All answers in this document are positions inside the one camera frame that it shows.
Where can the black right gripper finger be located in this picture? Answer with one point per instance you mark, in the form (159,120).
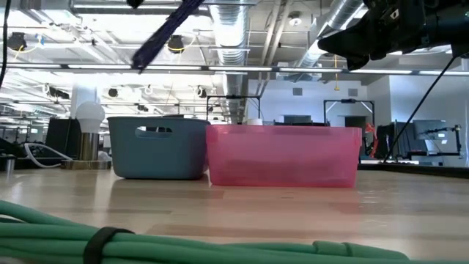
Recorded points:
(351,42)

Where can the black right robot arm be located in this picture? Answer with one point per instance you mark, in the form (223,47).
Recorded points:
(447,25)

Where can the black ceiling device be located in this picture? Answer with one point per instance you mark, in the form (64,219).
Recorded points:
(179,45)
(16,41)

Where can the long ceiling light strip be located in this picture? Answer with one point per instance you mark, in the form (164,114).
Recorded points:
(99,66)

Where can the red background object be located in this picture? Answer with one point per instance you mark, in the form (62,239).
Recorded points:
(371,137)

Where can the black background cabinet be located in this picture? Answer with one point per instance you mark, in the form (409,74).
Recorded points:
(394,141)

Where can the white round container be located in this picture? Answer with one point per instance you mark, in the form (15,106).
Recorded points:
(254,121)

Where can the red translucent plastic bin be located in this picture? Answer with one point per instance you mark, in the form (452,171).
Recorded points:
(286,157)

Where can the bulb lamp with brass base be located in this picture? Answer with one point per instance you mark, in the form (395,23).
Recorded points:
(89,146)

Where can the black background monitor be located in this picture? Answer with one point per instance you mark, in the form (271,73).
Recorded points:
(62,137)

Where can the teal plastic basket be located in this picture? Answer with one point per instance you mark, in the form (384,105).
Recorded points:
(157,157)

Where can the slanted silver ventilation duct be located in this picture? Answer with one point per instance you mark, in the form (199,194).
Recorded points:
(337,18)

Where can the black stand frame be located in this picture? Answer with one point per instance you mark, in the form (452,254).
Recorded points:
(348,100)
(234,96)

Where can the black aluminium table frame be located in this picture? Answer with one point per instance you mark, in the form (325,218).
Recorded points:
(421,169)

